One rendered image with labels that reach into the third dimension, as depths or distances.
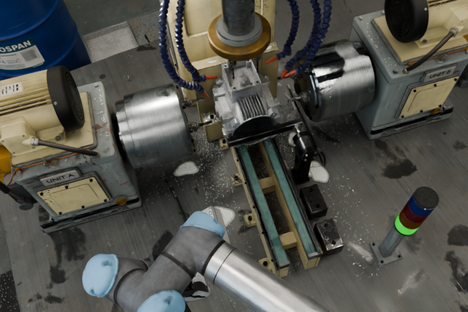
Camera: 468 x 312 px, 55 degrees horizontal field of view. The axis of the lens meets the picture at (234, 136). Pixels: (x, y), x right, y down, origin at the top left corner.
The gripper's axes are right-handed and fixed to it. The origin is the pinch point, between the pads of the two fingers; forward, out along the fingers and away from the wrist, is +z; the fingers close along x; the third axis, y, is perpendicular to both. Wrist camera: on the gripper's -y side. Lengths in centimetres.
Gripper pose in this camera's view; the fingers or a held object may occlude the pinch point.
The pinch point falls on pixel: (206, 295)
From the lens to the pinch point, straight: 114.2
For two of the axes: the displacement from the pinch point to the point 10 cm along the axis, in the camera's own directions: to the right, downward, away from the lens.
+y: -2.9, -8.0, 5.2
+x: -8.1, 4.9, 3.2
